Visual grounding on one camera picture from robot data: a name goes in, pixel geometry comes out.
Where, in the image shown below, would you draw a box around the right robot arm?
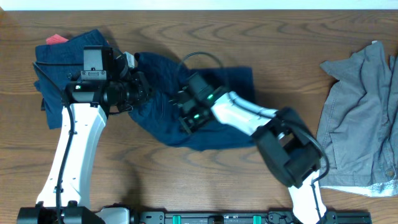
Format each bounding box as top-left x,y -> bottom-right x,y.
170,87 -> 329,223

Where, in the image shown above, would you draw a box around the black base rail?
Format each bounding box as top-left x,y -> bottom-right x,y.
96,203 -> 373,224

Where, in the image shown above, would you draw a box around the folded navy shorts on left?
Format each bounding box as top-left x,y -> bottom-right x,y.
34,29 -> 108,129

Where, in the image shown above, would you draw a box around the navy blue shorts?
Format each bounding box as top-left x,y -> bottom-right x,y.
129,52 -> 256,151

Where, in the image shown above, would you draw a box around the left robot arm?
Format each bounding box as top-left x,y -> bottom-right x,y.
17,72 -> 153,223

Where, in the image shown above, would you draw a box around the red folded garment underneath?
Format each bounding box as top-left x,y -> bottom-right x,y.
45,34 -> 68,45

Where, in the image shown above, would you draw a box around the grey shorts on right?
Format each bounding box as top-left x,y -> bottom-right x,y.
317,40 -> 397,197

